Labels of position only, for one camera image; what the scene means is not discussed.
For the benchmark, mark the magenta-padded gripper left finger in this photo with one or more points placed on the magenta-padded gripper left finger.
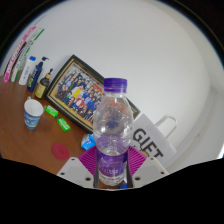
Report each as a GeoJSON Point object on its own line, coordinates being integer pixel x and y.
{"type": "Point", "coordinates": [80, 170]}

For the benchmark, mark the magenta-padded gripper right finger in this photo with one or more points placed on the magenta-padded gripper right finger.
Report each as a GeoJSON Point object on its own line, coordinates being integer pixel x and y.
{"type": "Point", "coordinates": [146, 170]}

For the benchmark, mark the clear purple-capped water bottle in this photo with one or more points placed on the clear purple-capped water bottle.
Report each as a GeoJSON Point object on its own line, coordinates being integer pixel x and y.
{"type": "Point", "coordinates": [112, 133]}

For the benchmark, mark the white paper gift bag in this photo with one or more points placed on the white paper gift bag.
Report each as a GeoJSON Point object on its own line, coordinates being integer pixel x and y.
{"type": "Point", "coordinates": [150, 143]}

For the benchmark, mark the flat round red coaster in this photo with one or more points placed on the flat round red coaster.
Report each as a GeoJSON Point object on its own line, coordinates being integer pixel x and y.
{"type": "Point", "coordinates": [60, 151]}

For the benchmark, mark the blue tissue pack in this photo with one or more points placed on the blue tissue pack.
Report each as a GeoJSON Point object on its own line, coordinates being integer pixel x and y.
{"type": "Point", "coordinates": [88, 142]}

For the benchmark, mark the small green pack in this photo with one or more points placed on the small green pack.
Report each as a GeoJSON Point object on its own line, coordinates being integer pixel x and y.
{"type": "Point", "coordinates": [51, 111]}
{"type": "Point", "coordinates": [63, 124]}

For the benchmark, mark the blue patterned mug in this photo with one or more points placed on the blue patterned mug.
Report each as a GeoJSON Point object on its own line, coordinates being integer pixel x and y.
{"type": "Point", "coordinates": [32, 115]}

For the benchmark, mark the framed group photo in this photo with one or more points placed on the framed group photo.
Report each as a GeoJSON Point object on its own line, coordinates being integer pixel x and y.
{"type": "Point", "coordinates": [76, 91]}

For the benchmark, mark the amber pump bottle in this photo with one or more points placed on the amber pump bottle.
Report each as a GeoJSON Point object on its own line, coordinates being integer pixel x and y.
{"type": "Point", "coordinates": [41, 86]}

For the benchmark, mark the dark blue pump bottle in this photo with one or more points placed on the dark blue pump bottle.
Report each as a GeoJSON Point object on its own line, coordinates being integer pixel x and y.
{"type": "Point", "coordinates": [35, 76]}

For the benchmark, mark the white blue-capped lotion bottle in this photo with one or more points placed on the white blue-capped lotion bottle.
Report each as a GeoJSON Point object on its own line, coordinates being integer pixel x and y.
{"type": "Point", "coordinates": [26, 71]}

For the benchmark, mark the white printed tall box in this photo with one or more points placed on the white printed tall box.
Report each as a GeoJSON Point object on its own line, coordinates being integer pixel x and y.
{"type": "Point", "coordinates": [26, 50]}

